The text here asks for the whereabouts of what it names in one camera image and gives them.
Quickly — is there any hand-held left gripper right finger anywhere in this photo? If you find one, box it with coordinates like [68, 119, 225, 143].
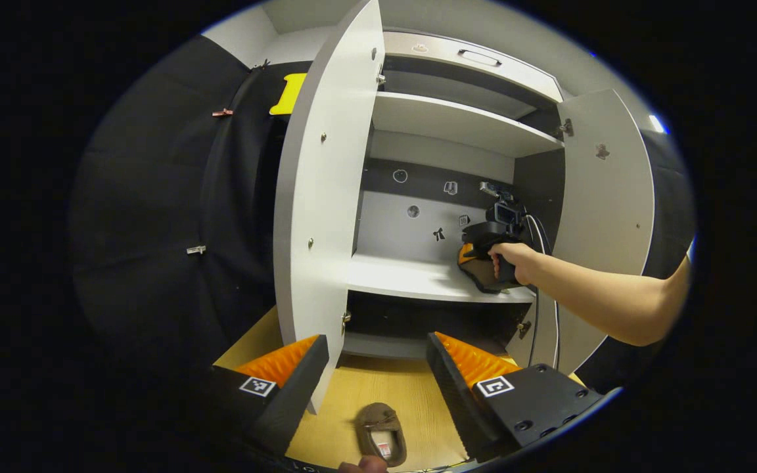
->
[426, 330, 604, 464]

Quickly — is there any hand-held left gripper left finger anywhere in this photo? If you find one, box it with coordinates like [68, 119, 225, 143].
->
[210, 334, 331, 457]

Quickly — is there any brown shoe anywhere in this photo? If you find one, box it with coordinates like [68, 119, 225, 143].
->
[354, 402, 409, 468]

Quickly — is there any grey cabinet door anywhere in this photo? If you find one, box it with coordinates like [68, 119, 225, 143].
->
[507, 89, 656, 376]
[273, 0, 386, 415]

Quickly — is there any grey shoe cabinet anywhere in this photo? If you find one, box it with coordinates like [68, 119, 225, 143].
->
[273, 0, 656, 416]

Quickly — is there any grey cabinet shelf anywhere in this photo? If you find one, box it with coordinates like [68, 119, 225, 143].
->
[371, 91, 564, 159]
[347, 252, 538, 305]

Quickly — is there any grey cabinet drawer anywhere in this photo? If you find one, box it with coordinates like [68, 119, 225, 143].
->
[382, 31, 564, 104]

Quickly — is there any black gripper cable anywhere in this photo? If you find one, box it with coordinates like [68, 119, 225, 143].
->
[527, 286, 544, 367]

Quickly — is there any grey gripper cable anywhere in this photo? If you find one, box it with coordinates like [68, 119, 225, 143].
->
[524, 214, 561, 371]

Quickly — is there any black drawer handle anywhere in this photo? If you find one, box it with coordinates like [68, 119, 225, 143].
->
[457, 49, 503, 68]

